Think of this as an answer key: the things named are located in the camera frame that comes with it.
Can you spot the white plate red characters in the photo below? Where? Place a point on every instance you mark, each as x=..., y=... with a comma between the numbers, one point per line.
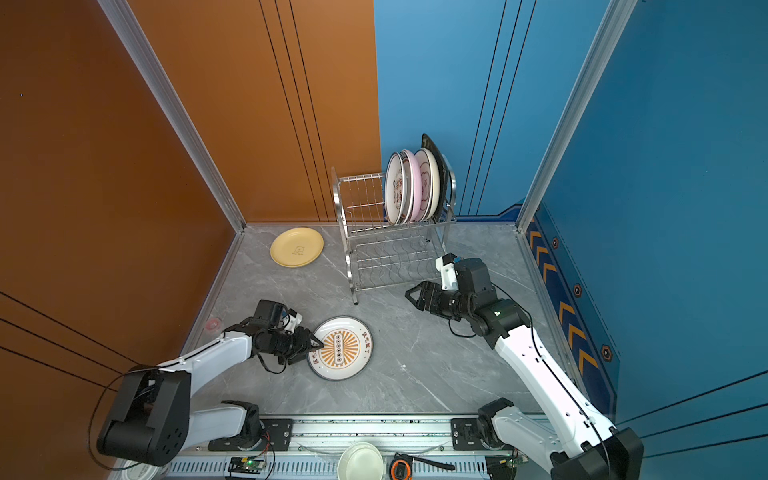
x=393, y=188

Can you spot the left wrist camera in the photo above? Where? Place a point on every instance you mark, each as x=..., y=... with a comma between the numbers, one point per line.
x=290, y=320

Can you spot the chrome two-tier dish rack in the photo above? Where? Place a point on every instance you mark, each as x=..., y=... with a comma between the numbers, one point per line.
x=378, y=254

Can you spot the white plate green cloud outline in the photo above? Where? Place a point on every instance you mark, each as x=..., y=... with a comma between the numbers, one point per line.
x=425, y=172

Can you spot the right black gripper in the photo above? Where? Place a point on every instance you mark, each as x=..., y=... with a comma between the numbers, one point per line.
x=427, y=287

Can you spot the green circuit board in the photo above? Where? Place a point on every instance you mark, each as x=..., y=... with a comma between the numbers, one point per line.
x=247, y=467

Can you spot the white plate orange sunburst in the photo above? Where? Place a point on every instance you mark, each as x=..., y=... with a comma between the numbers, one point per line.
x=347, y=348

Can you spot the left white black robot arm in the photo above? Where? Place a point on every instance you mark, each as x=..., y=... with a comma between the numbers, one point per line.
x=171, y=385

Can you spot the cream round plate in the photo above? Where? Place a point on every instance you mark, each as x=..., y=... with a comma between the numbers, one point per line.
x=435, y=183

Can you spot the pink round plate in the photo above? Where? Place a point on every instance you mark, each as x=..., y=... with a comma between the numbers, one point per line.
x=416, y=187

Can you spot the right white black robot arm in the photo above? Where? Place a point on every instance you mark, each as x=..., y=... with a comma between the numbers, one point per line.
x=512, y=335

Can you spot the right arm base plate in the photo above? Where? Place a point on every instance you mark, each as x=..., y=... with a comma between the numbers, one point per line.
x=465, y=433

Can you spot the aluminium mounting rail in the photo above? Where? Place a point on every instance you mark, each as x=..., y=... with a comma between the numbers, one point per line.
x=372, y=427

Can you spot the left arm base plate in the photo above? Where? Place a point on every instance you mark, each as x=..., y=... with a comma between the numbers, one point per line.
x=276, y=433

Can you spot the white bowl on rail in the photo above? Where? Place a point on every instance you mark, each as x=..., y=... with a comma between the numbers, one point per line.
x=361, y=461

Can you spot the black square floral plate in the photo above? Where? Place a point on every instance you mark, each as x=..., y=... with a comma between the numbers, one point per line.
x=447, y=193

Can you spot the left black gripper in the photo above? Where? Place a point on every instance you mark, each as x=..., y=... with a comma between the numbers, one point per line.
x=304, y=345

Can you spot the yellow round plate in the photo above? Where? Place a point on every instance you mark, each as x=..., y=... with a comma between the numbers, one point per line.
x=297, y=247

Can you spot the white plate green red rim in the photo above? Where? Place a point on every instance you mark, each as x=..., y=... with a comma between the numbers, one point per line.
x=406, y=191

